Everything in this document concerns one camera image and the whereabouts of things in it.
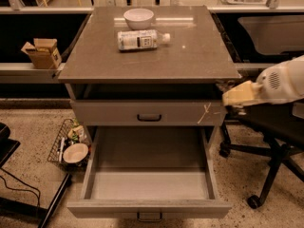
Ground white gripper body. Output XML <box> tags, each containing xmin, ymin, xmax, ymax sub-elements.
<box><xmin>256</xmin><ymin>62</ymin><xmax>296</xmax><ymax>104</ymax></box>

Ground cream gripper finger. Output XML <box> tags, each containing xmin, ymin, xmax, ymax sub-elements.
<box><xmin>222</xmin><ymin>81</ymin><xmax>262</xmax><ymax>106</ymax></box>

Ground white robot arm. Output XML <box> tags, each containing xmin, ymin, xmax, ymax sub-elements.
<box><xmin>222</xmin><ymin>56</ymin><xmax>304</xmax><ymax>106</ymax></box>

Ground grey drawer cabinet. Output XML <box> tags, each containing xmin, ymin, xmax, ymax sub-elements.
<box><xmin>59</xmin><ymin>6</ymin><xmax>239</xmax><ymax>140</ymax></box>

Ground open grey middle drawer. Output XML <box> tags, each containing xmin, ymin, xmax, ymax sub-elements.
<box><xmin>67</xmin><ymin>126</ymin><xmax>232</xmax><ymax>222</ymax></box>

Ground closed grey top drawer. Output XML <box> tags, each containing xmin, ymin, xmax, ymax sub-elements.
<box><xmin>70</xmin><ymin>100</ymin><xmax>226</xmax><ymax>126</ymax></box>

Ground black office chair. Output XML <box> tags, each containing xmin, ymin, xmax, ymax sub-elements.
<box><xmin>219</xmin><ymin>104</ymin><xmax>304</xmax><ymax>209</ymax></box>

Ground white plastic bottle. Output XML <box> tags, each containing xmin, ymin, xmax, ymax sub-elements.
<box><xmin>117</xmin><ymin>29</ymin><xmax>171</xmax><ymax>51</ymax></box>

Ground white ceramic bowl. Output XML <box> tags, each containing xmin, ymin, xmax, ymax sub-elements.
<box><xmin>123</xmin><ymin>9</ymin><xmax>154</xmax><ymax>30</ymax></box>

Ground white bowl in basket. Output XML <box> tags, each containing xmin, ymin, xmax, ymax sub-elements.
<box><xmin>63</xmin><ymin>143</ymin><xmax>88</xmax><ymax>163</ymax></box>

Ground open cardboard box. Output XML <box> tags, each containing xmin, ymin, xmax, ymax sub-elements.
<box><xmin>21</xmin><ymin>38</ymin><xmax>62</xmax><ymax>69</ymax></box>

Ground black stand base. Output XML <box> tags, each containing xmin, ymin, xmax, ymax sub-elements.
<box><xmin>0</xmin><ymin>123</ymin><xmax>72</xmax><ymax>228</ymax></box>

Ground wire basket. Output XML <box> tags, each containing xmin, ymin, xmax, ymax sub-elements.
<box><xmin>47</xmin><ymin>119</ymin><xmax>89</xmax><ymax>172</ymax></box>

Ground black cable on floor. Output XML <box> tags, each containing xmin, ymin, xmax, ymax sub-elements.
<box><xmin>0</xmin><ymin>166</ymin><xmax>43</xmax><ymax>207</ymax></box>

